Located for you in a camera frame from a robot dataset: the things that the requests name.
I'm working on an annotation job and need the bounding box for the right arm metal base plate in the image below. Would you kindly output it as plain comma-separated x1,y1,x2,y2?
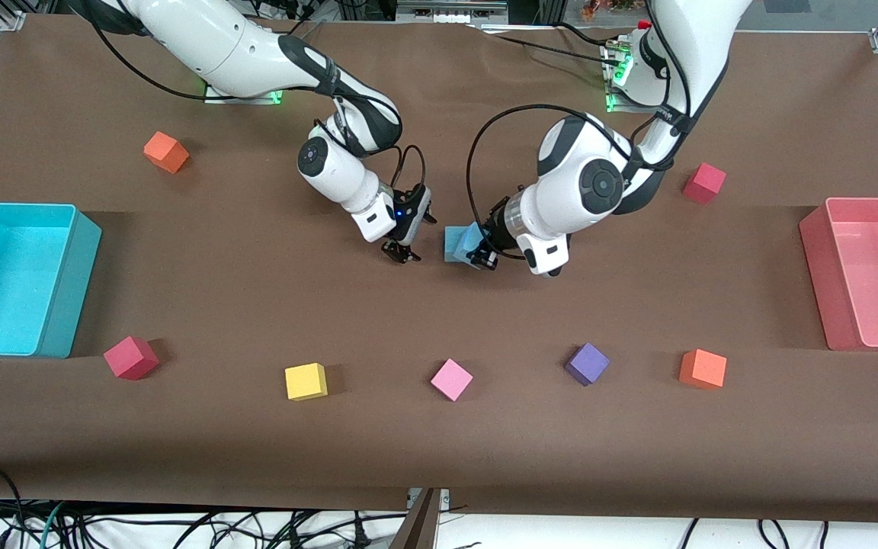
203,86,285,105

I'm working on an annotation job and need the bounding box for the teal floor cable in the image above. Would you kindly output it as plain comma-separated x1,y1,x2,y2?
37,499,68,549

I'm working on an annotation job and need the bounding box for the aluminium profile post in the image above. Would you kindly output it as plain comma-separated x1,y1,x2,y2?
389,488,450,549

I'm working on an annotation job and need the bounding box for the pink plastic bin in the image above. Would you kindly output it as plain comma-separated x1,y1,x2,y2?
799,197,878,352

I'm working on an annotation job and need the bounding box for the purple foam block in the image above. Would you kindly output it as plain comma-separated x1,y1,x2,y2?
564,342,610,387

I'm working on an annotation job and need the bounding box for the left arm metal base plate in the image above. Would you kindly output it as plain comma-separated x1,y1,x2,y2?
603,38,642,114

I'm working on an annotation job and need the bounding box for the pink foam block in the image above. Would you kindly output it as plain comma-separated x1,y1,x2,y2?
430,358,474,403

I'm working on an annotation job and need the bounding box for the light blue foam block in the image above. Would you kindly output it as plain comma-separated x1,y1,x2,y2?
444,226,475,264
462,223,490,264

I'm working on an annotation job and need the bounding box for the brown table cloth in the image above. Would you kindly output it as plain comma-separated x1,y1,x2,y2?
0,14,878,524

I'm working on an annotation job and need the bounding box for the cyan plastic bin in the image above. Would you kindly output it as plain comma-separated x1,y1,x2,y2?
0,202,102,359

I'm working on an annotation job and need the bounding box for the red foam block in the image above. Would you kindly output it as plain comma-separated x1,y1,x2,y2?
103,335,160,380
682,162,727,205

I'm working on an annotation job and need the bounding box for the grey equipment rack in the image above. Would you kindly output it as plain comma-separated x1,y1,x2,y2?
397,0,508,25

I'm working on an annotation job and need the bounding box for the black base power cable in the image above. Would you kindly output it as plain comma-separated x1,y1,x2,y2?
469,21,638,66

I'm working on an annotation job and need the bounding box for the yellow foam block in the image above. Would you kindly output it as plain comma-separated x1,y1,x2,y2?
284,363,328,402

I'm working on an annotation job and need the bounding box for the orange foam block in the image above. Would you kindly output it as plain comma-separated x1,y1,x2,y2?
678,348,728,390
143,131,191,175

